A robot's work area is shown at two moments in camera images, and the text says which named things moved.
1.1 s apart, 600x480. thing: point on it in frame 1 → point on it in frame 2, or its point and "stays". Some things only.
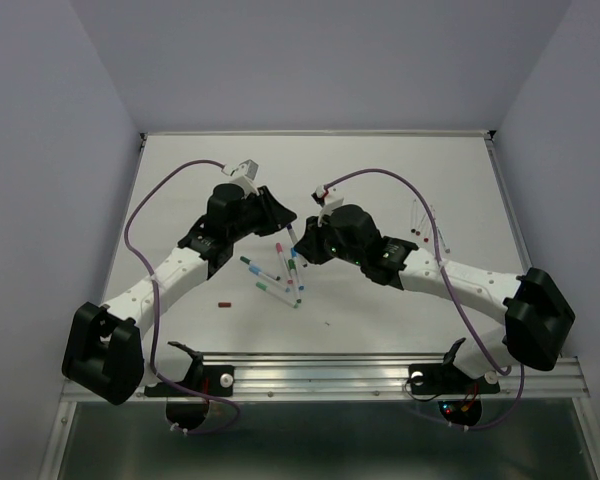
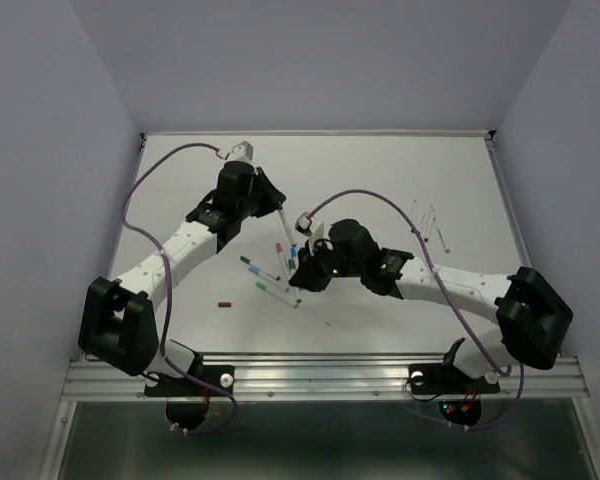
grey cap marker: (440, 235) stays
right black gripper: (309, 243) → (308, 276)
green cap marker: (291, 264) stays
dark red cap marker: (418, 231) stays
